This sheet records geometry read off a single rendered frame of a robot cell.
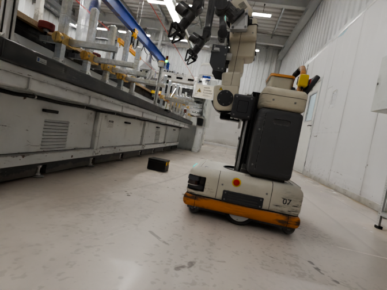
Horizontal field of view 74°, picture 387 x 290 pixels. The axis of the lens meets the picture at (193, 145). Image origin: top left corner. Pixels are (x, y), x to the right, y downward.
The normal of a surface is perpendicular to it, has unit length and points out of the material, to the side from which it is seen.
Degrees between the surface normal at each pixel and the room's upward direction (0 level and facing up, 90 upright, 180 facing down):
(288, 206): 90
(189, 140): 90
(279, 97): 90
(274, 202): 90
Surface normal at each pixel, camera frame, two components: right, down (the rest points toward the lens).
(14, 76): 0.97, 0.19
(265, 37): -0.14, 0.03
